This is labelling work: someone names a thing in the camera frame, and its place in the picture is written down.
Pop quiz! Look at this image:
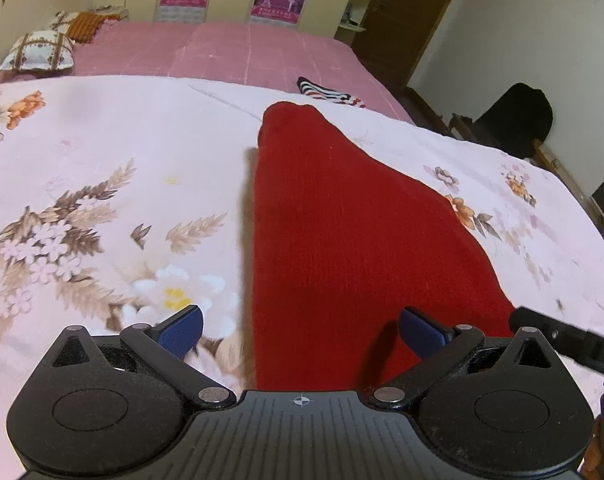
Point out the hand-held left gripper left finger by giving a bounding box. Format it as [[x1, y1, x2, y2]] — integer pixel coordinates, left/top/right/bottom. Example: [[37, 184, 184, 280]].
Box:
[[46, 304, 238, 410]]

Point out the black draped chair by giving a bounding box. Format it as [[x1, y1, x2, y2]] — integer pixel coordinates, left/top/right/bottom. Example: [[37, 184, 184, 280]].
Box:
[[451, 82, 563, 171]]

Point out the orange pillow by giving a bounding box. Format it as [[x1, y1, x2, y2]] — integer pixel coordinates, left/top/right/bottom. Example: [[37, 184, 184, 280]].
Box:
[[66, 12, 108, 44]]

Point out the floral light pink bedsheet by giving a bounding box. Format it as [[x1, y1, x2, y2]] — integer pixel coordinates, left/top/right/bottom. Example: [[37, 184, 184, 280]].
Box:
[[0, 75, 604, 480]]

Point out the plain pink bedsheet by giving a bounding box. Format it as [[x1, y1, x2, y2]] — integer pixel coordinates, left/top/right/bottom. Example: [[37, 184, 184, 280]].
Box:
[[0, 20, 419, 127]]

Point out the red knit garment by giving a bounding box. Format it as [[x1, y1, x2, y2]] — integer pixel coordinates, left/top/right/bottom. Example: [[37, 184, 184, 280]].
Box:
[[251, 101, 517, 394]]

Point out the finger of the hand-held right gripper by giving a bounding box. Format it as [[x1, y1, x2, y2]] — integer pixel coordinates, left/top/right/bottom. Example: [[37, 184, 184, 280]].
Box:
[[509, 307, 587, 362]]

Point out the striped folded cloth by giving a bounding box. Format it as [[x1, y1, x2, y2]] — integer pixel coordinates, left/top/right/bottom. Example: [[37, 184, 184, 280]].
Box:
[[296, 76, 367, 110]]

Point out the wooden bed frame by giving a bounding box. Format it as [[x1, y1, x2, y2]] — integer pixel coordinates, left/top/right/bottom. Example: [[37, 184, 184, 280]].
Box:
[[403, 87, 459, 137]]

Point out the white brown patterned pillow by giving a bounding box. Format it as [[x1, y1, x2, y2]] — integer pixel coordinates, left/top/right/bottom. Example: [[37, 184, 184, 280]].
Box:
[[48, 10, 83, 32], [0, 30, 76, 72]]

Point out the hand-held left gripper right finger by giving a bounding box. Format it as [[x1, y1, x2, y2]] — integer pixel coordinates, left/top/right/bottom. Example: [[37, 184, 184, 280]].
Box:
[[368, 306, 559, 410]]

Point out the brown wooden door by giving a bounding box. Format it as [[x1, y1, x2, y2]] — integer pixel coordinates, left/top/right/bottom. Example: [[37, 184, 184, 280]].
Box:
[[351, 0, 471, 92]]

